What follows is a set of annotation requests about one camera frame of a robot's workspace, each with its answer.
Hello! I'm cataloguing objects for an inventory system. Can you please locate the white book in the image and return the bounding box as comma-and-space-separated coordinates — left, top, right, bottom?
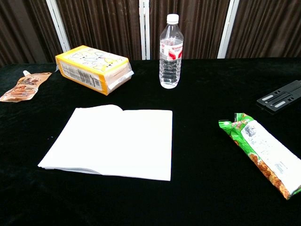
38, 104, 173, 182

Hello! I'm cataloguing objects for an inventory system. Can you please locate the clear plastic water bottle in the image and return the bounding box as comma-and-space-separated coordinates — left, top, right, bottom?
159, 13, 184, 89

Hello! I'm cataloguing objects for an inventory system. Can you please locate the yellow tissue pack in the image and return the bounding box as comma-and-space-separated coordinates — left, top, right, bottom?
55, 45, 135, 96

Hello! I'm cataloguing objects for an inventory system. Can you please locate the black velvet tablecloth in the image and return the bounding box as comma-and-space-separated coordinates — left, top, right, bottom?
0, 57, 301, 226

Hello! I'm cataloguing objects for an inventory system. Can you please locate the brown pleated curtain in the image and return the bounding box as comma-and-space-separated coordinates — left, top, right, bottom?
0, 0, 301, 68

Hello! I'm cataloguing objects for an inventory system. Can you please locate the green white snack bag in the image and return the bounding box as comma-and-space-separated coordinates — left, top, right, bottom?
218, 113, 301, 200

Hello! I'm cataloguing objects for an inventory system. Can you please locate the brown spouted drink pouch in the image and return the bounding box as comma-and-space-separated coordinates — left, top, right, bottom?
0, 70, 53, 103

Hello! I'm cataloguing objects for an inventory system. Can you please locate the white screen frame post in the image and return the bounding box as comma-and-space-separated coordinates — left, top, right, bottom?
45, 0, 71, 53
217, 0, 240, 59
139, 0, 151, 60

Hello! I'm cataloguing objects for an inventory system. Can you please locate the black plastic bracket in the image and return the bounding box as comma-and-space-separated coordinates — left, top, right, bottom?
256, 80, 301, 115

